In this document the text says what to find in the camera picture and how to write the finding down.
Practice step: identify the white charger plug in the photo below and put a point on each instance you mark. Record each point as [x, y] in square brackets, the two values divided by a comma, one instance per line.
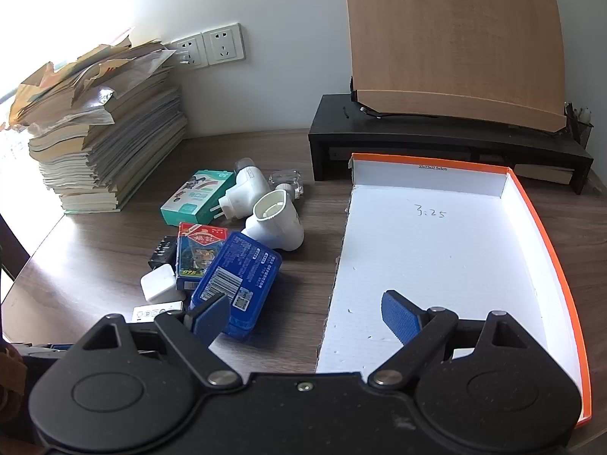
[159, 284]

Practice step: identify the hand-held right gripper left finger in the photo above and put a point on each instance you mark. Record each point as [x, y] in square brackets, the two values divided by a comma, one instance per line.
[211, 317]

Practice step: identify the white plug-in device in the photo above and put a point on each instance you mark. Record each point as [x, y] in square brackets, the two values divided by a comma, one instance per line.
[246, 187]

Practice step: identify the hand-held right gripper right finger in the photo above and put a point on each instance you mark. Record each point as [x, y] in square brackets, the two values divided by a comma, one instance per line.
[400, 317]

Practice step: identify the red playing card pack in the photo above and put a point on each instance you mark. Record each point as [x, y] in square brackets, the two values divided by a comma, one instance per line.
[199, 256]

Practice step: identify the person's left hand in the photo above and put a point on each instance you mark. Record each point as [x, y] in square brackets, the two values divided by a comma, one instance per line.
[10, 369]

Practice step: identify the clear liquid refill bottle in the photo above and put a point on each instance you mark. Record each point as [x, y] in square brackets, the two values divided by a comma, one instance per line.
[284, 181]

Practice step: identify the blue plastic case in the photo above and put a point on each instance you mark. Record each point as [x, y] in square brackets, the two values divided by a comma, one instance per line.
[242, 265]

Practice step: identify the orange and white cardboard box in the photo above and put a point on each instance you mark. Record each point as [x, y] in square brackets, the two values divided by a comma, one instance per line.
[427, 256]

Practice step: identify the green and white carton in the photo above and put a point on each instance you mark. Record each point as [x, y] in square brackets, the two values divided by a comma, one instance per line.
[189, 199]

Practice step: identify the wooden book stand board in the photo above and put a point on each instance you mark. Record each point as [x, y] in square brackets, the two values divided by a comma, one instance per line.
[450, 47]

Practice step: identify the white plug-in vaporizer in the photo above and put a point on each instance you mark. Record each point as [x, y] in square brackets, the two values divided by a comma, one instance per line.
[280, 232]

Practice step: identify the stack of books and papers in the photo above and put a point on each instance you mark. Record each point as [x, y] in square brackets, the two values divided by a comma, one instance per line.
[118, 151]

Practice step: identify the black power adapter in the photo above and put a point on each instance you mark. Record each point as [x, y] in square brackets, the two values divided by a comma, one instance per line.
[161, 253]

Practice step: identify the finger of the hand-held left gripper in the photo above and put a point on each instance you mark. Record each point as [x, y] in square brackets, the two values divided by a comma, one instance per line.
[42, 350]

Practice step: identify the white wall socket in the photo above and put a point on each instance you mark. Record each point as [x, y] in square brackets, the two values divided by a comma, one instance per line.
[224, 43]
[189, 50]

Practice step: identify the white labelled carton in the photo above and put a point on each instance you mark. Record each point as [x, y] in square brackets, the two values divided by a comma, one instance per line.
[151, 313]

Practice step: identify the black mesh pen holder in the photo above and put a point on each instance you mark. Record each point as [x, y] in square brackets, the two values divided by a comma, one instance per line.
[579, 128]

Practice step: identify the black desk riser shelf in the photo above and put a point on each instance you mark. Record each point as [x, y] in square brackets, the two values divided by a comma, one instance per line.
[332, 123]

